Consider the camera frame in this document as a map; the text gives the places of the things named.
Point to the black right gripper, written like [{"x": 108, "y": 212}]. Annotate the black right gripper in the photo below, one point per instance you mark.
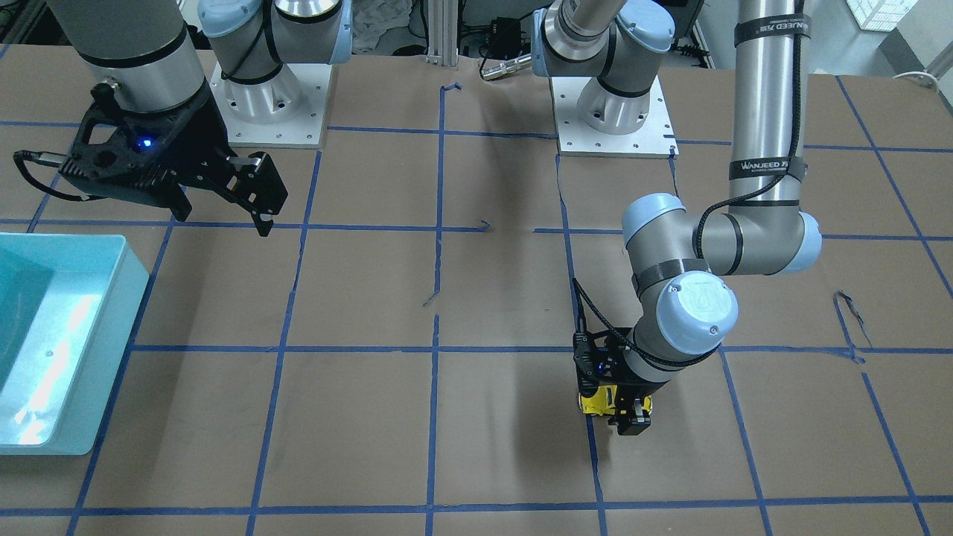
[{"x": 199, "y": 132}]

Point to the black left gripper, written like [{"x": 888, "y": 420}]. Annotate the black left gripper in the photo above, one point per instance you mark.
[{"x": 638, "y": 388}]

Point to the yellow toy beetle car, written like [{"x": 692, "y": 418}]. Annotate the yellow toy beetle car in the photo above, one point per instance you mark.
[{"x": 615, "y": 401}]

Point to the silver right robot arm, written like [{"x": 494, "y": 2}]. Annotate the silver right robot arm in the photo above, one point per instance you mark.
[{"x": 388, "y": 228}]

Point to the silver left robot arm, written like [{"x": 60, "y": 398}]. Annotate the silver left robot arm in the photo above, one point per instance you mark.
[{"x": 680, "y": 260}]

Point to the teal plastic bin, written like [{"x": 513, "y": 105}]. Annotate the teal plastic bin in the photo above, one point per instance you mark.
[{"x": 68, "y": 304}]

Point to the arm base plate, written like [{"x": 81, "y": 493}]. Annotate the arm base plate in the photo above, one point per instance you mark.
[
  {"x": 288, "y": 111},
  {"x": 595, "y": 123}
]

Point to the aluminium frame post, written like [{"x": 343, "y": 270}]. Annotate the aluminium frame post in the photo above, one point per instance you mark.
[{"x": 443, "y": 27}]

